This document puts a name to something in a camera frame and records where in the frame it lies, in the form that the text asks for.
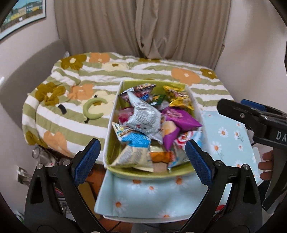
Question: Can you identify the purple chip bag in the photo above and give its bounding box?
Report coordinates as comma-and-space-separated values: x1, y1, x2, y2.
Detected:
161, 107, 202, 151

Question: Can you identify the blue white snack bag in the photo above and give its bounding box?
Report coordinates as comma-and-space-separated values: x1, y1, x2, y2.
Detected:
168, 128, 202, 169

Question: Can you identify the striped floral blanket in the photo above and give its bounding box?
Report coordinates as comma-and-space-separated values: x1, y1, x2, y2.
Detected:
22, 52, 231, 157

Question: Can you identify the right hand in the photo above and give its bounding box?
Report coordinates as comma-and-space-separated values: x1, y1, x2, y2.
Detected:
258, 151, 274, 180

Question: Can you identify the pink strawberry snack bag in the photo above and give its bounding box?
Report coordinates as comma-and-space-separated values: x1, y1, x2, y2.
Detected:
118, 107, 134, 125

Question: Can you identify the dark green snack packet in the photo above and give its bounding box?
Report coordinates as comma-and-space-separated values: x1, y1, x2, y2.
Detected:
149, 95, 165, 106

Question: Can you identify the beige barcode snack bag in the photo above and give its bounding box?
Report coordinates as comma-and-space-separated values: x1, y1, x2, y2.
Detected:
110, 146, 154, 172

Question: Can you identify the green cardboard storage box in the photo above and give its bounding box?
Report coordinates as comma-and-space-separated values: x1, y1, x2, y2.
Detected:
104, 80, 203, 179

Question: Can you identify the framed landscape picture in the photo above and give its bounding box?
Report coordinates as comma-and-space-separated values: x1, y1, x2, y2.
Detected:
1, 0, 46, 40

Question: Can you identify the silver blue snack bag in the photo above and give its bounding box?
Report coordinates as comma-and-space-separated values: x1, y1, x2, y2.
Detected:
112, 122, 151, 148

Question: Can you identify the yellow gold snack bag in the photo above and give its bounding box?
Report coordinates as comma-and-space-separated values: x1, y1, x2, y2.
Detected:
163, 85, 194, 111

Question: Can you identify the brown chocolate snack bag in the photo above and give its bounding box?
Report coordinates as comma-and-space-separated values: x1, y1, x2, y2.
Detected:
119, 83, 156, 103

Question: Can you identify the light blue daisy tablecloth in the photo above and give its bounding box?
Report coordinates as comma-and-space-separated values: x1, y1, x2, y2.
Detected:
94, 111, 262, 218

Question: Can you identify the cream orange snack bag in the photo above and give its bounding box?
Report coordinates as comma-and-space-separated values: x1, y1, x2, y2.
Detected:
149, 145, 173, 173

